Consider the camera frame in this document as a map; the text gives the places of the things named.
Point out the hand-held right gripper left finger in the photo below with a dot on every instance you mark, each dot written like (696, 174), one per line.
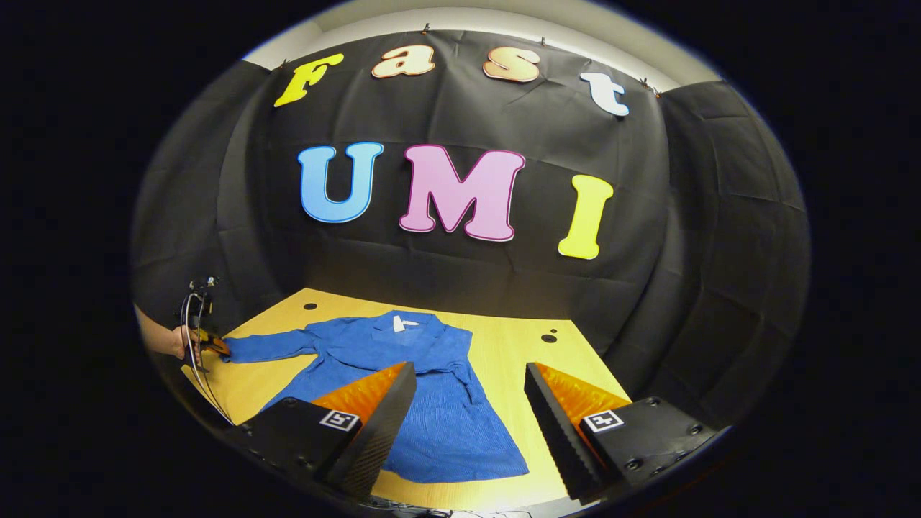
(381, 432)

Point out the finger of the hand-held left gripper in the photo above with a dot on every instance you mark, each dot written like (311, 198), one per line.
(212, 344)

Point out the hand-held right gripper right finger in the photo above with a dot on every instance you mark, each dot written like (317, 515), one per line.
(557, 439)

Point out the blue button shirt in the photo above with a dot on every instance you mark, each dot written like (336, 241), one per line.
(432, 403)

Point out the black backdrop cloth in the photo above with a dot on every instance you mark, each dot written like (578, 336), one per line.
(460, 115)

